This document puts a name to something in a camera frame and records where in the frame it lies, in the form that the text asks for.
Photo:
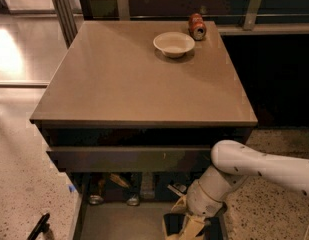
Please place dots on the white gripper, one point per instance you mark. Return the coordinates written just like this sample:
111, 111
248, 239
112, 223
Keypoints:
203, 201

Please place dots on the green and yellow sponge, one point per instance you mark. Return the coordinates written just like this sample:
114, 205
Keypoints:
172, 224

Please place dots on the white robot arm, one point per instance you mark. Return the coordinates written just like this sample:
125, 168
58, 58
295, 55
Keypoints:
231, 163

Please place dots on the pale sponge in drawer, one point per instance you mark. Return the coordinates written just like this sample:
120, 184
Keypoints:
147, 190

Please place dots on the silver can middle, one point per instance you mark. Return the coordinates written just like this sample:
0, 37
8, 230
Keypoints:
134, 190

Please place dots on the silver can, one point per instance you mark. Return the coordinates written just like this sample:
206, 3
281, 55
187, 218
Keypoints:
134, 190
96, 190

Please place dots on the open middle drawer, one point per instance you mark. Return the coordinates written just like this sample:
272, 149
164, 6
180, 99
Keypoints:
114, 219

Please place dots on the grey top drawer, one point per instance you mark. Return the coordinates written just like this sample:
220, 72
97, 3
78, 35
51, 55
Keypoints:
131, 159

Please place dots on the grey drawer cabinet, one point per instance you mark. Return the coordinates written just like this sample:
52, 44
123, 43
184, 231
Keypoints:
115, 89

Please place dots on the white snack wrapper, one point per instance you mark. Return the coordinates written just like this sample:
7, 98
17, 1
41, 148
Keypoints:
177, 188

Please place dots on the brown snack bag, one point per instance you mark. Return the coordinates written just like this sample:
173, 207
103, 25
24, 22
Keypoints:
119, 180

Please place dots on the silver can left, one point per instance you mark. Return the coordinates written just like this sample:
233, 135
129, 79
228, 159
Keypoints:
96, 190

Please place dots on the black object on floor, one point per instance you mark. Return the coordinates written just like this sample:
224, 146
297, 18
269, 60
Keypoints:
42, 226

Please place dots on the white bowl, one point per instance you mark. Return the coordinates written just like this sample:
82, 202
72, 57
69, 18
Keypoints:
174, 44

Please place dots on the orange soda can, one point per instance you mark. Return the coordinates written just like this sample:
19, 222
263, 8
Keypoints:
197, 27

